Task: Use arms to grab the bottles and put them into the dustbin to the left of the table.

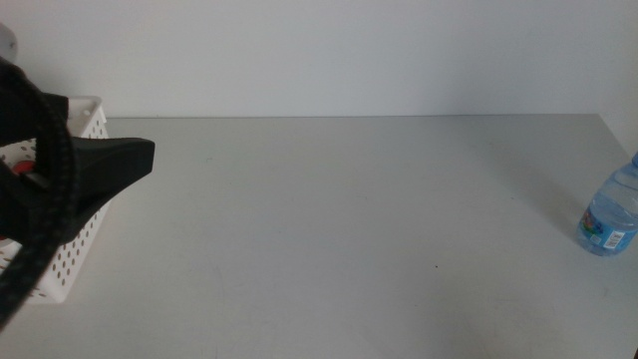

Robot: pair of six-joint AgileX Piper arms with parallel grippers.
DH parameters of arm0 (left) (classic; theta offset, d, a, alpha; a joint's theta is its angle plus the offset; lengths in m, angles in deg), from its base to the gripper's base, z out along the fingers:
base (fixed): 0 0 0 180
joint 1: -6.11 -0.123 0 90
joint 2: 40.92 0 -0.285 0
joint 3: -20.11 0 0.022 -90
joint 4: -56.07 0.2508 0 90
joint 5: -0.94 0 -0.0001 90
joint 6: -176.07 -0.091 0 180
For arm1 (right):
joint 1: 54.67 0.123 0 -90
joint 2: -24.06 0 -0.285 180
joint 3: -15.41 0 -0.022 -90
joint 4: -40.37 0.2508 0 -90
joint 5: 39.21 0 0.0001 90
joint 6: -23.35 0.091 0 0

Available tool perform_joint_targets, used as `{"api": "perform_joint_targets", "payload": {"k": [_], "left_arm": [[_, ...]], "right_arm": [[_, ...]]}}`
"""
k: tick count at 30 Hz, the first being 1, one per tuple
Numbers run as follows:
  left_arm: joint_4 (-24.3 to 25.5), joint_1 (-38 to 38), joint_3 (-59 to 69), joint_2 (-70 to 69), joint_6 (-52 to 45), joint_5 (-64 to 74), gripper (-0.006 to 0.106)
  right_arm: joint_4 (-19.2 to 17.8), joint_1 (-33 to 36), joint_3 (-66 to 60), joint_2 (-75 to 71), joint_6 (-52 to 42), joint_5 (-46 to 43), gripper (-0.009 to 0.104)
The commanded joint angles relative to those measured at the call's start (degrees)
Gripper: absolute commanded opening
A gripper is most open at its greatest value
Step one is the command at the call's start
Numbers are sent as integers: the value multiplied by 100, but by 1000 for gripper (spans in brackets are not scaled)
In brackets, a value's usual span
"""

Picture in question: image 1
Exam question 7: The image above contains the red cola can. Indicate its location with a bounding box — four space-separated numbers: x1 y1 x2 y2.
0 160 37 242

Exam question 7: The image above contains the clear blue-capped water bottle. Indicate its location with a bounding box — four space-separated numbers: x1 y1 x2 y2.
575 151 638 257

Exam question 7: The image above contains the white perforated plastic basket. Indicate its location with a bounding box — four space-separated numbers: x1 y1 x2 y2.
0 95 112 305

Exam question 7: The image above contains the black braided cable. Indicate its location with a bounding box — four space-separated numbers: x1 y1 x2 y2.
0 74 82 333

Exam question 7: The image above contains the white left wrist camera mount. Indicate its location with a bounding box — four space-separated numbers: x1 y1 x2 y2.
0 21 19 65

